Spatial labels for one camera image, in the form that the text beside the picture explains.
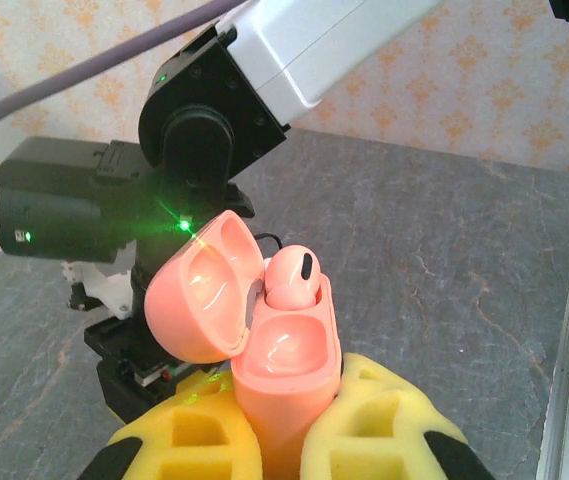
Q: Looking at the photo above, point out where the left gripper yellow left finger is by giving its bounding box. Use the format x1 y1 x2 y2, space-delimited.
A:
76 372 266 480

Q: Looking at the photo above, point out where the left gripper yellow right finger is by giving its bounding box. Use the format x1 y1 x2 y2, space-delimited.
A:
299 351 496 480

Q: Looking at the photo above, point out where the pink earbud charging case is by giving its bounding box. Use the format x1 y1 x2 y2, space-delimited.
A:
142 209 344 480

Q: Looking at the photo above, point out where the pink wireless earbud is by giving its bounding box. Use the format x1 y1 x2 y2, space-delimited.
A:
262 244 323 312

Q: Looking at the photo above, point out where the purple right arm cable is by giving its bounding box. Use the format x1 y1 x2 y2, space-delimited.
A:
0 0 245 177

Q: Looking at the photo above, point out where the thin black gripper wire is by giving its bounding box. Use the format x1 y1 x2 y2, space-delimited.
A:
255 231 284 254

